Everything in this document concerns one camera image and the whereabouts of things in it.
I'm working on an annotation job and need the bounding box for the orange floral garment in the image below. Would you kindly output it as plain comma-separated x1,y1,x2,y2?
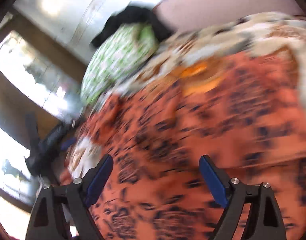
58,52,306,240

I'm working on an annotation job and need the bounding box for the green white patterned pillow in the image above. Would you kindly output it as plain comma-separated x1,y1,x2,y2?
80,23,159,105

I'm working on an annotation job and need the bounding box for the black garment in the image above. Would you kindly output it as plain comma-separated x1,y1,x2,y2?
90,5,174,48

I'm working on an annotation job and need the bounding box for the leaf pattern fleece blanket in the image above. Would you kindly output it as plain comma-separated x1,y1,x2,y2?
61,12,306,183

